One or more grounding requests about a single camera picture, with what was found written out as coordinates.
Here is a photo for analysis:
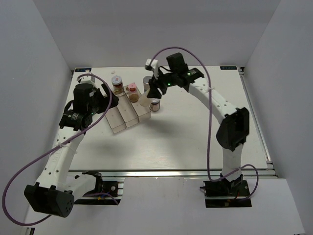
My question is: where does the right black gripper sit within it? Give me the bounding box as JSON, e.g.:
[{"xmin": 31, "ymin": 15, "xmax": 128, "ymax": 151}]
[{"xmin": 147, "ymin": 69, "xmax": 177, "ymax": 100}]

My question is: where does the yellow cap white bottle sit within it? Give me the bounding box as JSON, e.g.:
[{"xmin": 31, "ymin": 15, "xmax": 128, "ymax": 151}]
[{"xmin": 139, "ymin": 89, "xmax": 152, "ymax": 107}]

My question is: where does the pink cap spice bottle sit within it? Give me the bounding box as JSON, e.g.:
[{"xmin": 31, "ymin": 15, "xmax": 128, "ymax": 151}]
[{"xmin": 128, "ymin": 83, "xmax": 140, "ymax": 103}]

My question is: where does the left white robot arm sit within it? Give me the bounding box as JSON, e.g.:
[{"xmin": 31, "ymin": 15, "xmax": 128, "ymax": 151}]
[{"xmin": 24, "ymin": 83, "xmax": 119, "ymax": 217}]

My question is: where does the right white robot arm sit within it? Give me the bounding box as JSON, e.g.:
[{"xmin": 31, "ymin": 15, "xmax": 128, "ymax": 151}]
[{"xmin": 145, "ymin": 52, "xmax": 249, "ymax": 195}]

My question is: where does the silver lid jar blue label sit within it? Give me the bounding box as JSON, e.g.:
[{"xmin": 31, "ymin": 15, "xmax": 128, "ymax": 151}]
[{"xmin": 143, "ymin": 76, "xmax": 152, "ymax": 92}]

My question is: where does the white lid jar rear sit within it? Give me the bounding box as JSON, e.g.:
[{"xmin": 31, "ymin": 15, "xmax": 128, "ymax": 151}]
[{"xmin": 112, "ymin": 75, "xmax": 123, "ymax": 92}]

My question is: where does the white lid jar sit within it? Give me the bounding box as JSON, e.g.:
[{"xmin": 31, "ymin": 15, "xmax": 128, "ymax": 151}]
[
  {"xmin": 150, "ymin": 98, "xmax": 160, "ymax": 112},
  {"xmin": 112, "ymin": 75, "xmax": 123, "ymax": 92}
]

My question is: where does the white lid jar right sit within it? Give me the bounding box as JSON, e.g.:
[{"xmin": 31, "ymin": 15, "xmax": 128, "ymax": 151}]
[{"xmin": 150, "ymin": 98, "xmax": 160, "ymax": 112}]

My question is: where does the left clear organizer tray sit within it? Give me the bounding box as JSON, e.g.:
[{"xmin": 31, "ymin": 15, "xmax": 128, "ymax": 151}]
[{"xmin": 105, "ymin": 107, "xmax": 126, "ymax": 134}]

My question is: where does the right clear organizer tray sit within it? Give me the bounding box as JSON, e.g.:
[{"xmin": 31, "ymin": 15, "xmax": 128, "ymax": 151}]
[{"xmin": 124, "ymin": 85, "xmax": 151, "ymax": 122}]

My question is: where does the blue sticker left corner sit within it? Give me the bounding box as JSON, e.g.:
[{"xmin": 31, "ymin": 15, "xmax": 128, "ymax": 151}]
[{"xmin": 74, "ymin": 68, "xmax": 91, "ymax": 73}]

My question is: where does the blue sticker corner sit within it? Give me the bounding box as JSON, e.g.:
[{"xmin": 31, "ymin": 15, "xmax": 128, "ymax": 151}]
[
  {"xmin": 74, "ymin": 68, "xmax": 91, "ymax": 73},
  {"xmin": 220, "ymin": 66, "xmax": 237, "ymax": 70}
]

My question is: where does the blue sticker right corner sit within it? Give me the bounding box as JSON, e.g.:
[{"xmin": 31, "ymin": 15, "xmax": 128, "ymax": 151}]
[{"xmin": 220, "ymin": 66, "xmax": 237, "ymax": 70}]

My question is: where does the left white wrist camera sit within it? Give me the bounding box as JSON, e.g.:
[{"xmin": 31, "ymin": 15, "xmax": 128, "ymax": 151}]
[{"xmin": 76, "ymin": 73, "xmax": 96, "ymax": 87}]

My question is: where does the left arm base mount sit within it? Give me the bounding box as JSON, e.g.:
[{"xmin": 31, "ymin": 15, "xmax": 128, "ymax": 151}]
[{"xmin": 65, "ymin": 170, "xmax": 123, "ymax": 205}]

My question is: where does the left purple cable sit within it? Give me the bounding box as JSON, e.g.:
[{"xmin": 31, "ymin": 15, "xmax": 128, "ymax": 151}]
[{"xmin": 1, "ymin": 72, "xmax": 122, "ymax": 225}]

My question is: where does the purple cable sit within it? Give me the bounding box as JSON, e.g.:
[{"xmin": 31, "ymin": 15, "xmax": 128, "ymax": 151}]
[
  {"xmin": 153, "ymin": 46, "xmax": 260, "ymax": 203},
  {"xmin": 1, "ymin": 72, "xmax": 122, "ymax": 225}
]

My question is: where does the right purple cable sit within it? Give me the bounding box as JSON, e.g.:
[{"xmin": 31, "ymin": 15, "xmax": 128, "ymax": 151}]
[{"xmin": 153, "ymin": 46, "xmax": 260, "ymax": 203}]

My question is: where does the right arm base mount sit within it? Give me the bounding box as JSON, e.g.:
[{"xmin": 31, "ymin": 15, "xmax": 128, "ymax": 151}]
[{"xmin": 200, "ymin": 173, "xmax": 252, "ymax": 208}]

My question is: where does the aluminium front rail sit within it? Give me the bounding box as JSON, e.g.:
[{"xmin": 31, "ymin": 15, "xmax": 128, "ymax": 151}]
[{"xmin": 68, "ymin": 168, "xmax": 277, "ymax": 177}]

